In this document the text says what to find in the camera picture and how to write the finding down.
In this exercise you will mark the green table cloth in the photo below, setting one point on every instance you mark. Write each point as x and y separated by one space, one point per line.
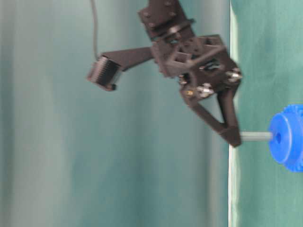
267 43

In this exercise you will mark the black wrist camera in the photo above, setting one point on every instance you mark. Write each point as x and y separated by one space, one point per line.
104 73

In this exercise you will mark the blue plastic gear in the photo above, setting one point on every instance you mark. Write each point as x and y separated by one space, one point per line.
286 145

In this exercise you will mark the grey metal shaft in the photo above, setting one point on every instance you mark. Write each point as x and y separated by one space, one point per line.
256 135

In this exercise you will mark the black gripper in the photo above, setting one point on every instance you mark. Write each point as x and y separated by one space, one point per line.
204 69

